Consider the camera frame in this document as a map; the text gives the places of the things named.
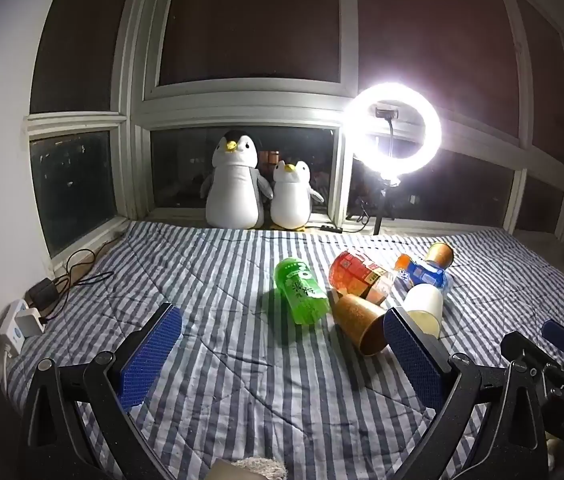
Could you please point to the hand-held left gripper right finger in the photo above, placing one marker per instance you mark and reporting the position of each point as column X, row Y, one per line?
column 412, row 355

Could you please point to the white window frame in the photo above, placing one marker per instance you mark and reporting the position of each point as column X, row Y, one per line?
column 242, row 105

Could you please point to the large brown paper cup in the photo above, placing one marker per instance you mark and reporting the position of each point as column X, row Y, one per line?
column 357, row 317

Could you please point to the phone holder on gooseneck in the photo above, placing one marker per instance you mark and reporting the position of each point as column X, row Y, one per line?
column 388, row 112

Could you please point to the black power adapter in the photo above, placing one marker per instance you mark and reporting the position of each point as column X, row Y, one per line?
column 43, row 294

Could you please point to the small brown paper cup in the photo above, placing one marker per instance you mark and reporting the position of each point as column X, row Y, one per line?
column 439, row 255

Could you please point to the red label plastic bottle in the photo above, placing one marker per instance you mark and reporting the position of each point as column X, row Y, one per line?
column 357, row 272

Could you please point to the black tripod stand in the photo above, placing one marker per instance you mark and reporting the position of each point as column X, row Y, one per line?
column 381, row 205

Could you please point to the large penguin plush toy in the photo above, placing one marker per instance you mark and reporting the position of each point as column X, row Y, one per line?
column 234, row 185

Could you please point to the beige fuzzy cloth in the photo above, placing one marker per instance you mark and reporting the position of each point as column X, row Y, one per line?
column 254, row 469

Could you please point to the small penguin plush toy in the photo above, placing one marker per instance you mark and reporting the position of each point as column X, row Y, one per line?
column 289, row 195

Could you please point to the white power strip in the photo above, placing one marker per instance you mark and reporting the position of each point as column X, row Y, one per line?
column 11, row 332

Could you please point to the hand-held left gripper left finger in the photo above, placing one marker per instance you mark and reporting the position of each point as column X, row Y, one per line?
column 154, row 355

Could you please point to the white plug adapter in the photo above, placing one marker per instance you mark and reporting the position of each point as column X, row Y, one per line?
column 29, row 321

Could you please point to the blue orange label bottle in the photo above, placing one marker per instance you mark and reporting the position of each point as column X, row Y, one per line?
column 424, row 275

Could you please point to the white paper cup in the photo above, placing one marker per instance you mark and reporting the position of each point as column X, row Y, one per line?
column 424, row 305

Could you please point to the green plastic bottle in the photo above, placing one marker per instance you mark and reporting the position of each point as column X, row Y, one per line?
column 299, row 290

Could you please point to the blue white striped blanket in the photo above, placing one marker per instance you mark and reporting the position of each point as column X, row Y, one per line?
column 242, row 360

